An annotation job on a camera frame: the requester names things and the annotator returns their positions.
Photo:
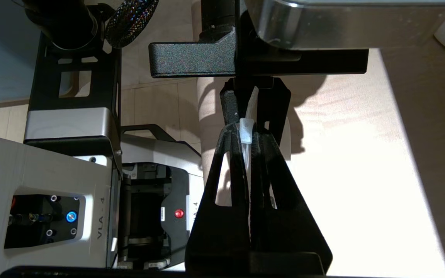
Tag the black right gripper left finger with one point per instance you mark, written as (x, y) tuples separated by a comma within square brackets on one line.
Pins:
[(218, 231)]

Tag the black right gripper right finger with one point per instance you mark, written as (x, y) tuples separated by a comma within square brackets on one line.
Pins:
[(288, 231)]

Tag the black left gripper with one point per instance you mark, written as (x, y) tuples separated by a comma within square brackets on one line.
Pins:
[(253, 58)]

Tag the white black robot base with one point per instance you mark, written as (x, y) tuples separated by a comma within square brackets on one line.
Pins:
[(72, 200)]

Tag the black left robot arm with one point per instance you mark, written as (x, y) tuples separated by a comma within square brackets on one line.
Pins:
[(222, 15)]

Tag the beige wooden shelf cabinet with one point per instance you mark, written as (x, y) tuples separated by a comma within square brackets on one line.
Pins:
[(361, 154)]

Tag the black silver robot torso column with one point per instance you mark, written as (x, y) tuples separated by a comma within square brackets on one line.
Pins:
[(75, 77)]

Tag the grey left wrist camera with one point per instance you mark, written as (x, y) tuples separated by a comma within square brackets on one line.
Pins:
[(342, 23)]

